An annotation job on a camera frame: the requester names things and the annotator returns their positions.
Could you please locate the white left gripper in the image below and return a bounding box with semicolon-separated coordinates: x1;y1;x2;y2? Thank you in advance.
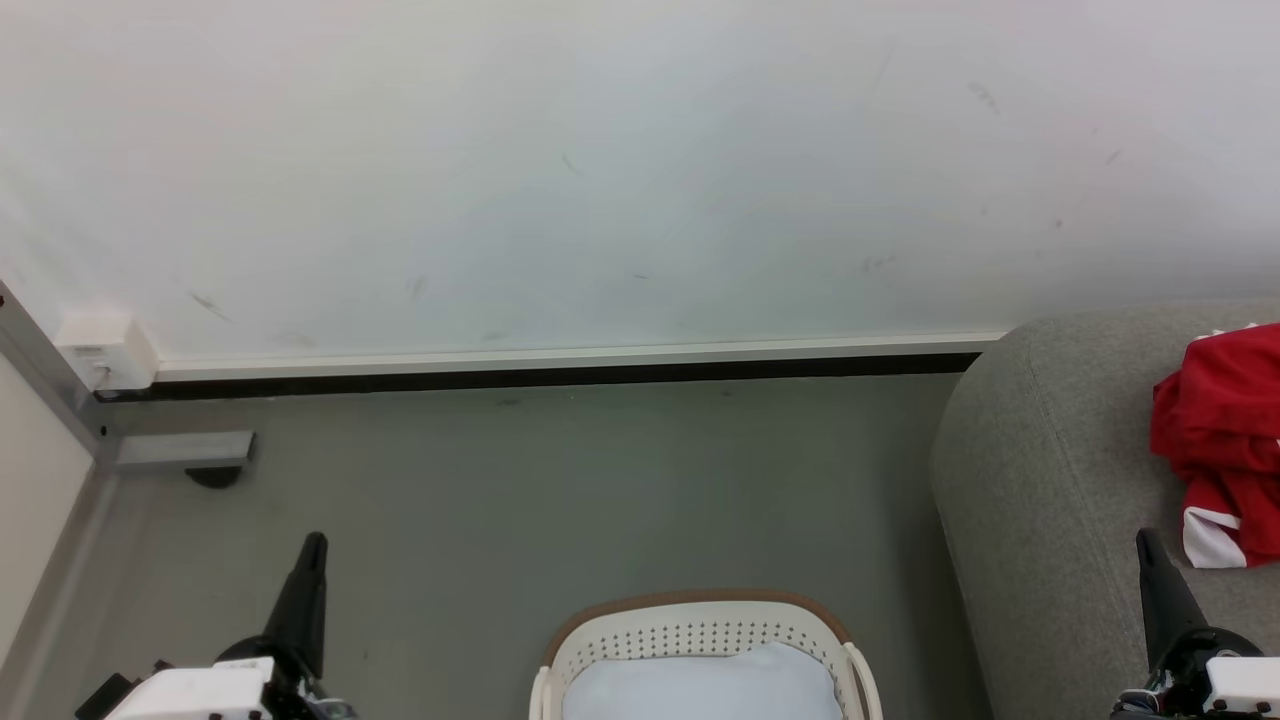
105;532;356;720

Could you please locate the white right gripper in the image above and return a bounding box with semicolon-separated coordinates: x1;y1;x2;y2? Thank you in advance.
1112;528;1280;720

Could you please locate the red and white garment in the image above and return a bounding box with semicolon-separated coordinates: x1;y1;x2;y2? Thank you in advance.
1149;322;1280;569

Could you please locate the grey fabric sofa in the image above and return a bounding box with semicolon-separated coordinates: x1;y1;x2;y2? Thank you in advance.
930;300;1280;720

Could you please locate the beige partition panel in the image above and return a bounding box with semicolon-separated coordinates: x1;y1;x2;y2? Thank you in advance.
0;355;96;666

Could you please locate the black baseboard strip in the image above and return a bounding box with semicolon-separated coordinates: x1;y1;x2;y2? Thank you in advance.
95;352;983;404

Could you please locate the white perforated laundry basket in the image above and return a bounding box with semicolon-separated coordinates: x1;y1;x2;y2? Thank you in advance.
529;589;884;720

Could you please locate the light blue cloth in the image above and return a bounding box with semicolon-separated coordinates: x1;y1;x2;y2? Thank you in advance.
561;641;844;720

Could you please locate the grey metal partition frame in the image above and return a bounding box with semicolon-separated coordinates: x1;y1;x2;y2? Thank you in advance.
0;282;256;691

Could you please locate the white wall junction box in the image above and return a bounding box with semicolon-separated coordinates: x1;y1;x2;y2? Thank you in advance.
57;313;159;393

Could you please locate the white wall cable trunking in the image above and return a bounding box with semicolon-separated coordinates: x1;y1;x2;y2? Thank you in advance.
155;329;1009;384

